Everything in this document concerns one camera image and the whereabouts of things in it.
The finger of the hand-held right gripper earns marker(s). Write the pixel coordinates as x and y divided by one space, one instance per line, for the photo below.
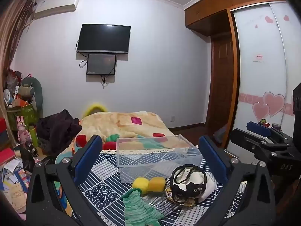
258 128
247 139

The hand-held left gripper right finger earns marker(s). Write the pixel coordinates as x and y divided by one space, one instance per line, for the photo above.
212 155

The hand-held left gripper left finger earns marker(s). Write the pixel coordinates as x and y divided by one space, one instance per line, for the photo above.
88 155

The white cloth pouch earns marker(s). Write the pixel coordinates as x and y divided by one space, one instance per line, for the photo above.
207 186

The black hair band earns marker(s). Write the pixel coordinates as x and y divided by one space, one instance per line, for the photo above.
178 167

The clear plastic box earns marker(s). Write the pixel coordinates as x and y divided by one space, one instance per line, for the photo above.
131 169

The floral scrunchie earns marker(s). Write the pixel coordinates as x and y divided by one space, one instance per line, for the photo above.
175 199

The yellow foam ball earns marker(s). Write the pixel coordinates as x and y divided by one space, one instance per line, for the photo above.
140 186
157 184

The green knit cloth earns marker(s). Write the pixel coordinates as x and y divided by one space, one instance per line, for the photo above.
138 207

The small dark jar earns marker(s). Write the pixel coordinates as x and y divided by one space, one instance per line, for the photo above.
263 122

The small purple cup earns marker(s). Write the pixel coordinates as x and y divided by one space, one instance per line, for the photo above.
277 126

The navy patterned bed sheet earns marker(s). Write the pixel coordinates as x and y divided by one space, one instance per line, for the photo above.
105 186

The dark clothes pile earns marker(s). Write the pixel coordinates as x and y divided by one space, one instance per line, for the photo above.
58 129

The colourful plush blanket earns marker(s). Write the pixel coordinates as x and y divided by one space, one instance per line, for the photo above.
122 122

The white heart-print wardrobe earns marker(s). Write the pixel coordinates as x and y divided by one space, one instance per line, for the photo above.
261 80

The black cylinder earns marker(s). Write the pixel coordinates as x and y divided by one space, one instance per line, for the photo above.
32 148

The green bottle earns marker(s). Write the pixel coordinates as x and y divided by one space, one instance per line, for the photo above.
34 136

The wooden room door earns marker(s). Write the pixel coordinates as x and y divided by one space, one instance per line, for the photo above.
222 80

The pink rabbit figure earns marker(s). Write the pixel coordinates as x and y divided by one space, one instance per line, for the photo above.
23 134

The green storage box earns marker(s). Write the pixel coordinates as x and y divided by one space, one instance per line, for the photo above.
25 117

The pile of papers and books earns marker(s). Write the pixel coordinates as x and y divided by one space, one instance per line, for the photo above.
14 188

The grey long plush toy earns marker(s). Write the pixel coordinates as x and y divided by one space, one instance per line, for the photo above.
35 91

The red box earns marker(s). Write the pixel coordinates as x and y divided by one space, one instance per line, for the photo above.
4 128

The small white fan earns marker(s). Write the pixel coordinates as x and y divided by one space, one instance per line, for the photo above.
7 96

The red plastic bag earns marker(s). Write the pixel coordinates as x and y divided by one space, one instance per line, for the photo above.
13 80

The wooden overhead cabinet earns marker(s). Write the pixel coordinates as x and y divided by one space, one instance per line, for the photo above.
211 11

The striped brown curtain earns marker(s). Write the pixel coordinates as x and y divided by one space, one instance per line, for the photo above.
11 40

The white air conditioner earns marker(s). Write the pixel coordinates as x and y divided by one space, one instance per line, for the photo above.
56 7

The white wall socket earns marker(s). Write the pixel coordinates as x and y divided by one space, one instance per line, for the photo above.
172 118

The small black wall monitor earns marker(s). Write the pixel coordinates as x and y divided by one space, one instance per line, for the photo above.
101 64

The wall-mounted black television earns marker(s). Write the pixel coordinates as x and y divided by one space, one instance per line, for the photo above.
103 37

